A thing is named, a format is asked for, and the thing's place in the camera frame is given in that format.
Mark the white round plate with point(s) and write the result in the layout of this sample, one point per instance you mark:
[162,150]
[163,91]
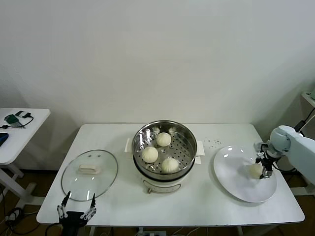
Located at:
[231,177]

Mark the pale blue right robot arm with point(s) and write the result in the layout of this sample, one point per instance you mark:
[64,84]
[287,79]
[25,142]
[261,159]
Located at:
[300,150]

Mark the white shelf stand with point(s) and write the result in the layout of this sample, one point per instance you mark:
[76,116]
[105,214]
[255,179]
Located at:
[308,99]

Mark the stainless steel steamer basket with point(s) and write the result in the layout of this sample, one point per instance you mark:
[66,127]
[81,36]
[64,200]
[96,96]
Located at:
[145,134]

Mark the white power strip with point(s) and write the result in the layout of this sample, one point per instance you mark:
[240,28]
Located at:
[153,233]

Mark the white steamed baozi bun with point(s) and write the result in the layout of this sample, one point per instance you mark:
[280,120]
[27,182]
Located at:
[169,165]
[150,155]
[256,170]
[163,139]

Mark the white side table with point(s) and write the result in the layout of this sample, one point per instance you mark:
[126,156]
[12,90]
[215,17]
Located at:
[24,137]

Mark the small green device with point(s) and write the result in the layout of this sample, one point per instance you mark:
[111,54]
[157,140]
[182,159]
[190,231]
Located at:
[11,119]

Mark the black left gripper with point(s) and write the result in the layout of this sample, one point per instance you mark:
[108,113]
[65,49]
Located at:
[71,221]

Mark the white electric cooker pot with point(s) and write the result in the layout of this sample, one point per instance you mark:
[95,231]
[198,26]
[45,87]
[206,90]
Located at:
[162,185]

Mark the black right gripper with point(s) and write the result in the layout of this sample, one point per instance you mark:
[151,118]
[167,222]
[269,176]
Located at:
[267,162]

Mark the pale green box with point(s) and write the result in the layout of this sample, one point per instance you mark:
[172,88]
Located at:
[313,94]

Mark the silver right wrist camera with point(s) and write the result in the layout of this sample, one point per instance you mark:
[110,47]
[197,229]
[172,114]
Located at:
[261,147]

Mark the black and white adapter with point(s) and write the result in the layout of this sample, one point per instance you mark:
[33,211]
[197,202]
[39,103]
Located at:
[21,113]

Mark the dark blue object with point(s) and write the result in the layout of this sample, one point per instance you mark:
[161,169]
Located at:
[3,138]

